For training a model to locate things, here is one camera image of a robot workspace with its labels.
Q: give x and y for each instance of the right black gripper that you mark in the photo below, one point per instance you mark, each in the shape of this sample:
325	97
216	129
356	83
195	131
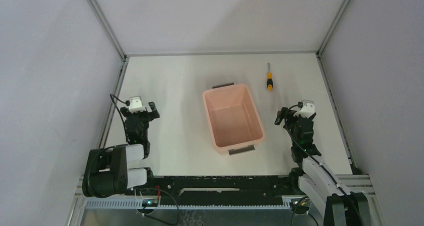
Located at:
290	116

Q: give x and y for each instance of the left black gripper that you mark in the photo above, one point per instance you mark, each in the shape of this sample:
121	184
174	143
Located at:
138	114

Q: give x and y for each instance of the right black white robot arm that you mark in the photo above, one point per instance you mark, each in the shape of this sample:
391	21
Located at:
337	203

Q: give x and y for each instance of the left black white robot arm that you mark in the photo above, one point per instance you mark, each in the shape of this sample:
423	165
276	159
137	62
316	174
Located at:
107	171

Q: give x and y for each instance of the orange black screwdriver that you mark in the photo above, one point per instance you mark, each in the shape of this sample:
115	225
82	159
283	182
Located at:
269	81

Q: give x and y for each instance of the pink plastic bin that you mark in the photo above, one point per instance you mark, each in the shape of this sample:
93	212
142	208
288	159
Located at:
233	119

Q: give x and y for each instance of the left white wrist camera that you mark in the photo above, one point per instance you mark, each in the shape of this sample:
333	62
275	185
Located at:
136	105

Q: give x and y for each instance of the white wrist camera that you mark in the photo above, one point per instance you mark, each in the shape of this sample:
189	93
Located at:
136	105
306	109

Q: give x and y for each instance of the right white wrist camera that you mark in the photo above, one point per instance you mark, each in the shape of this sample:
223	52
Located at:
306	109

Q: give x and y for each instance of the black mounting rail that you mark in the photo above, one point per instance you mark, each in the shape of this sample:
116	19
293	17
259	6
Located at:
232	191

